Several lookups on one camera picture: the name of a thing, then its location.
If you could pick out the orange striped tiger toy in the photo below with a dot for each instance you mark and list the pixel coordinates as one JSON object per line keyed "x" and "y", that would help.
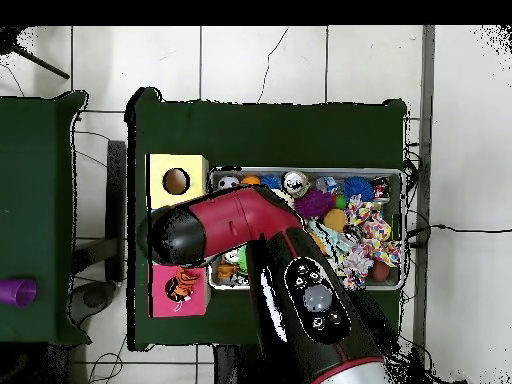
{"x": 184, "y": 286}

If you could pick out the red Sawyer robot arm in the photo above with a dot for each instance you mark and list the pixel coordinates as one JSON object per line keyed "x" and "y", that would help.
{"x": 240, "y": 216}

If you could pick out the wooden box with three holes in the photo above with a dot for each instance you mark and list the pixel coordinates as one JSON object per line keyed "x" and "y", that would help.
{"x": 156, "y": 176}

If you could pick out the clear mesh bin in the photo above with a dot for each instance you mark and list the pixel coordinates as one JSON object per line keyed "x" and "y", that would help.
{"x": 398, "y": 240}

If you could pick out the small orange basketball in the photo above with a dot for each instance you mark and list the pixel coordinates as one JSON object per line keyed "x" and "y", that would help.
{"x": 250, "y": 180}

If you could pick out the small soccer ball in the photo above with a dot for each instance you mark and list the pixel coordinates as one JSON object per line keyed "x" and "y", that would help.
{"x": 228, "y": 182}

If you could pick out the purple spiky ball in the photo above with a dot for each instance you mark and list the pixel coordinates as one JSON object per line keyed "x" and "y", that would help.
{"x": 314, "y": 204}

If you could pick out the orange foam ball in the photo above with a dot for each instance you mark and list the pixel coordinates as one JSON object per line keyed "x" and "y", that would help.
{"x": 334, "y": 220}

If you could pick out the blue spiky ball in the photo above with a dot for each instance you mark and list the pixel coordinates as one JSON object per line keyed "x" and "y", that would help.
{"x": 358, "y": 189}

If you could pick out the colourful patterned cloth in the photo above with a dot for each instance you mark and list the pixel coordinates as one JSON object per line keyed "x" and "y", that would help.
{"x": 368, "y": 232}

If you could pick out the yellow ball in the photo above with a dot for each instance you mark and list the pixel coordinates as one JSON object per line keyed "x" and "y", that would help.
{"x": 386, "y": 230}

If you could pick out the green cloth side table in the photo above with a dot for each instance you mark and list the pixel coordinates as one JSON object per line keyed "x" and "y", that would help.
{"x": 40, "y": 160}

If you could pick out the purple plastic cup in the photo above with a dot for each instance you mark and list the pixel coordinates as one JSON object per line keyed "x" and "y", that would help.
{"x": 16, "y": 293}

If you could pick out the black tripod leg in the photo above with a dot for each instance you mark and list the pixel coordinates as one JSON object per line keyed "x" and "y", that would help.
{"x": 40, "y": 62}

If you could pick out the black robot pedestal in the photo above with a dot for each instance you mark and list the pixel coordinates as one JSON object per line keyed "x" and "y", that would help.
{"x": 228, "y": 368}

